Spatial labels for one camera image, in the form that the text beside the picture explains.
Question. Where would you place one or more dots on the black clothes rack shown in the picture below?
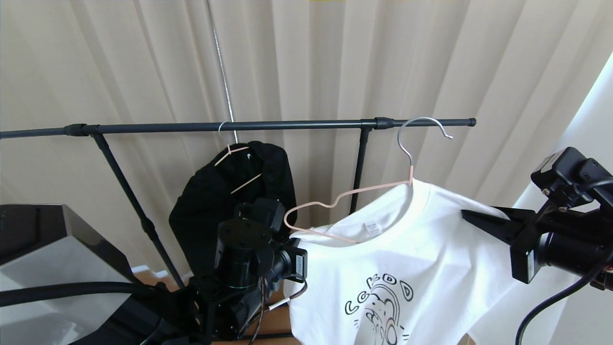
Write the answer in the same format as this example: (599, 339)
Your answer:
(167, 127)

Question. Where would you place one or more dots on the black shorts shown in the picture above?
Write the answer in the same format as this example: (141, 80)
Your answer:
(201, 220)

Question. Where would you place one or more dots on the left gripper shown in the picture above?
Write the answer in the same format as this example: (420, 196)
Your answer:
(287, 263)

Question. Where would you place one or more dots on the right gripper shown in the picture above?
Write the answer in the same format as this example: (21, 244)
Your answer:
(565, 251)

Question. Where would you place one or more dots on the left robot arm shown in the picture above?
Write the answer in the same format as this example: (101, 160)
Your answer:
(48, 263)

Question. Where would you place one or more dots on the white printed t-shirt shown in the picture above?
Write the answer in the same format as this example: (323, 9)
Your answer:
(431, 249)

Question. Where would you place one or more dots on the beige curtain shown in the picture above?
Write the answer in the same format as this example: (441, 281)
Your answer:
(119, 57)

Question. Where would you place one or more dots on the pink clothes hanger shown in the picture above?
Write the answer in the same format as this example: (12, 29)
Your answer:
(246, 183)
(411, 175)

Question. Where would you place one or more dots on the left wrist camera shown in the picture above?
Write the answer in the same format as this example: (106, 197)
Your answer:
(261, 213)

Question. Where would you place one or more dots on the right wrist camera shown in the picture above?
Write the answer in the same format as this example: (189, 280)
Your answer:
(570, 172)

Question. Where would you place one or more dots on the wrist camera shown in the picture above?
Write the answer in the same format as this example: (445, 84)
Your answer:
(261, 213)
(570, 172)

